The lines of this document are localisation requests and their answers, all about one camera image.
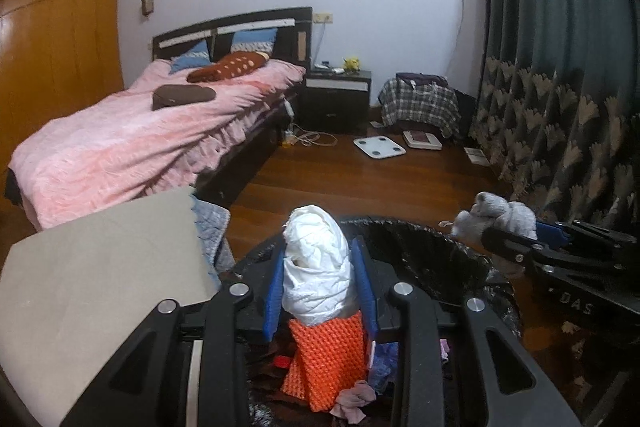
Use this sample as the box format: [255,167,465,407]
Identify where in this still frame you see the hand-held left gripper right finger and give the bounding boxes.
[350,235,583,427]

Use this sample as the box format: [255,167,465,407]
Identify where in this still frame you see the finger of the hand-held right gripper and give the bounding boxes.
[481,226,548,269]
[534,219,640,253]

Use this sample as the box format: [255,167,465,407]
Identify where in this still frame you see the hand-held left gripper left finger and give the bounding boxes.
[60,244,291,427]

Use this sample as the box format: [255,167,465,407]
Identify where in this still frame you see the grey sock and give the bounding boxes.
[452,192,538,240]

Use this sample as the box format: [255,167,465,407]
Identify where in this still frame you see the bin with black liner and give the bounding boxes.
[217,214,523,427]

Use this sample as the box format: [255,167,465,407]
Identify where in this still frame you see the orange foam net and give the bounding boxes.
[280,311,371,413]

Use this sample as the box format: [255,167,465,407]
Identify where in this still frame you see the blue plastic bag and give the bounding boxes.
[372,342,399,395]

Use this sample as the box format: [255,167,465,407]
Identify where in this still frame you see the pink and white cloth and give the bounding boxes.
[330,382,376,425]

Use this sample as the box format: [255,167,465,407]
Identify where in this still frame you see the blue patterned cloth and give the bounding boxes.
[190,194,236,278]

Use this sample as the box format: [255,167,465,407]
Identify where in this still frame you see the scale with brown centre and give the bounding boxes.
[402,130,443,151]

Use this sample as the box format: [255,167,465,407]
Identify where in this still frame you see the white bathroom scale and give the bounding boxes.
[353,136,407,158]

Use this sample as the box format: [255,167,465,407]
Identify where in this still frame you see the plaid cloth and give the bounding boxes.
[377,77,461,138]

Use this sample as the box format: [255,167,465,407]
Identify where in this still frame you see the grey patterned curtain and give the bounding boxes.
[470,0,640,238]

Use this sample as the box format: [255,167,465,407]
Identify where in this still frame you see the dark nightstand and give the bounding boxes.
[300,68,372,134]

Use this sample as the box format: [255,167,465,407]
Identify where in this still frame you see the dark purple bag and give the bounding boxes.
[396,72,449,88]

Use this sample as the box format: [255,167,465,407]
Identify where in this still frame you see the pink bedspread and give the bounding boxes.
[7,58,307,230]

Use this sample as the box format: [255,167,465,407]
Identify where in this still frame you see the brown pillow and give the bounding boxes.
[151,84,217,112]

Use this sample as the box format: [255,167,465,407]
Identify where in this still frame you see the red dotted pillow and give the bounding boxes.
[186,52,271,84]

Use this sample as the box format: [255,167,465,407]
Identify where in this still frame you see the dark wooden bed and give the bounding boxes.
[5,7,313,228]

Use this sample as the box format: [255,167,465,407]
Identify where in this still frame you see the patterned blue pillow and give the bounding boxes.
[231,28,278,54]

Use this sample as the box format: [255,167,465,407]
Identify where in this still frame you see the black cloth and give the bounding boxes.
[4,169,23,208]

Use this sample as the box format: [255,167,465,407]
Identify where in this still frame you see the wooden wardrobe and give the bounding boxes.
[0,0,125,108]

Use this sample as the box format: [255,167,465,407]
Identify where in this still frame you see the white floor cables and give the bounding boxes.
[282,124,338,148]

